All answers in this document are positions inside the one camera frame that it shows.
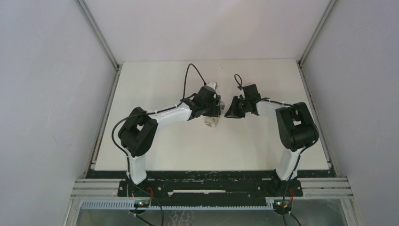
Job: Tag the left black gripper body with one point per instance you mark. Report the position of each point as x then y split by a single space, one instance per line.
215 104

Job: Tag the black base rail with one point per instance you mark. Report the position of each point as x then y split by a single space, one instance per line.
158 183

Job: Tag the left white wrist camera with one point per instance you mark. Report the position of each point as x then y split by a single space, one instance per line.
213 86

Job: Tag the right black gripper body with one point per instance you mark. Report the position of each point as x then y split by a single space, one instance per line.
236 106

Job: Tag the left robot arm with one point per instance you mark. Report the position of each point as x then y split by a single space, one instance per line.
137 131

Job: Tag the patterned glasses case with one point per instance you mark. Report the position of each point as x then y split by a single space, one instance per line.
213 121

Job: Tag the aluminium frame rail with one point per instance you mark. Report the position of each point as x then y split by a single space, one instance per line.
115 194

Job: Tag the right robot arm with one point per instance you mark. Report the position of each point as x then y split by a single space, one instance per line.
297 129

